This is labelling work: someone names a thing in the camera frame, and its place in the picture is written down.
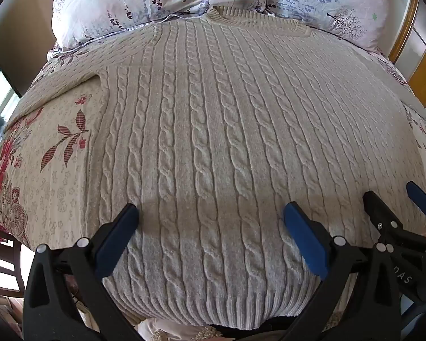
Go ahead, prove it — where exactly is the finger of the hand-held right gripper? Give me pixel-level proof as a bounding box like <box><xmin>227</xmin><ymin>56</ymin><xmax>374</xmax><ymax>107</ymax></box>
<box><xmin>363</xmin><ymin>191</ymin><xmax>426</xmax><ymax>248</ymax></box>
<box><xmin>406</xmin><ymin>181</ymin><xmax>426</xmax><ymax>237</ymax></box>

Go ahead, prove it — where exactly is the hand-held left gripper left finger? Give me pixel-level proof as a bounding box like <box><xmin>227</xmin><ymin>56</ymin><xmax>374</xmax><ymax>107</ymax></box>
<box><xmin>22</xmin><ymin>203</ymin><xmax>144</xmax><ymax>341</ymax></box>

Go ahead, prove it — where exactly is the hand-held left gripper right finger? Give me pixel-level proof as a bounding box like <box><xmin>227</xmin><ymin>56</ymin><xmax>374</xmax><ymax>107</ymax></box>
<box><xmin>283</xmin><ymin>202</ymin><xmax>402</xmax><ymax>341</ymax></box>

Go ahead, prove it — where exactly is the cream cable-knit sweater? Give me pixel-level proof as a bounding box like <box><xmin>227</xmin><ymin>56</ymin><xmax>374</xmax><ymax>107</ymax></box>
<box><xmin>12</xmin><ymin>5</ymin><xmax>426</xmax><ymax>329</ymax></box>

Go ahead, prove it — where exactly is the floral bed sheet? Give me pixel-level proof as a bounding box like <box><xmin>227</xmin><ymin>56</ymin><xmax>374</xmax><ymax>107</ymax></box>
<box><xmin>0</xmin><ymin>39</ymin><xmax>426</xmax><ymax>256</ymax></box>

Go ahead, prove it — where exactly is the cream lace cloth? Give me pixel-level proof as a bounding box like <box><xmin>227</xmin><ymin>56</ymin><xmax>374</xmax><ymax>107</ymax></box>
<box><xmin>135</xmin><ymin>318</ymin><xmax>229</xmax><ymax>341</ymax></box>

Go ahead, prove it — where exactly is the wooden chair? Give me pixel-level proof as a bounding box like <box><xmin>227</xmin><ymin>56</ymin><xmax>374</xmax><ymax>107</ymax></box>
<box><xmin>0</xmin><ymin>220</ymin><xmax>26</xmax><ymax>299</ymax></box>

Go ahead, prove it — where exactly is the tree print pillow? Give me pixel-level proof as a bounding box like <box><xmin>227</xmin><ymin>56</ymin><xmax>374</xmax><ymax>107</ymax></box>
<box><xmin>266</xmin><ymin>0</ymin><xmax>398</xmax><ymax>54</ymax></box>

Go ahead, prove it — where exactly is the purple sprig print pillow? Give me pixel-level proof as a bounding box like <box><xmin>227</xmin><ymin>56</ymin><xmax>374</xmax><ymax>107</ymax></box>
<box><xmin>46</xmin><ymin>0</ymin><xmax>281</xmax><ymax>61</ymax></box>

